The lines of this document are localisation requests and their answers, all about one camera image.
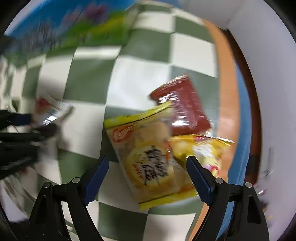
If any white red small packet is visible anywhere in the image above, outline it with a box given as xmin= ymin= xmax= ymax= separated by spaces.
xmin=33 ymin=93 xmax=73 ymax=126

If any yellow Guoba snack bag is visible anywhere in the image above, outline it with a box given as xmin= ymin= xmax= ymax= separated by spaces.
xmin=170 ymin=135 xmax=234 ymax=177

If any yellow potato chips bag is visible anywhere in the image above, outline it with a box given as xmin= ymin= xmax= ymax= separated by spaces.
xmin=104 ymin=101 xmax=197 ymax=210

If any green white checkered mat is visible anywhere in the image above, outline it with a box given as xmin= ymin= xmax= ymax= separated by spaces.
xmin=0 ymin=0 xmax=241 ymax=241

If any dark red snack bar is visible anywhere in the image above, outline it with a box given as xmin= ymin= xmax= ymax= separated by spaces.
xmin=149 ymin=74 xmax=211 ymax=136

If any blue green milk carton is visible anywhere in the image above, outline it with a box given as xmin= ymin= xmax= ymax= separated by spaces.
xmin=3 ymin=1 xmax=140 ymax=65

